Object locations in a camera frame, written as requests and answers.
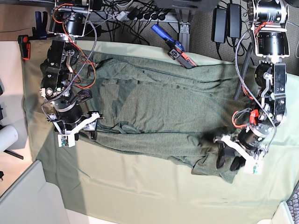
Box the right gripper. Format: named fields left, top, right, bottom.
left=51, top=98, right=98, bottom=140

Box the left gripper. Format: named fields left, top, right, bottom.
left=216, top=123, right=273, bottom=171

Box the green T-shirt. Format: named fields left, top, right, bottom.
left=86, top=52, right=250, bottom=183

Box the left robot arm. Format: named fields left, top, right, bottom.
left=215, top=0, right=289, bottom=174

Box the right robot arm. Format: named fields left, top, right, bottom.
left=40, top=0, right=102, bottom=143

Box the light green table cloth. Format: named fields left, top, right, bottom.
left=22, top=41, right=299, bottom=224

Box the white cylinder on stand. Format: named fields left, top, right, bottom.
left=0, top=125, right=19, bottom=153

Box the blue orange clamp at centre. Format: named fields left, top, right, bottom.
left=151, top=24, right=197, bottom=69

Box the black power adapter brick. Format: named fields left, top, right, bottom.
left=211, top=7, right=227, bottom=43

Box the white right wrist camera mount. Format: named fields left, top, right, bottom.
left=49, top=112, right=103, bottom=147

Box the aluminium frame post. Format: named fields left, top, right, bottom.
left=175, top=9, right=195, bottom=52

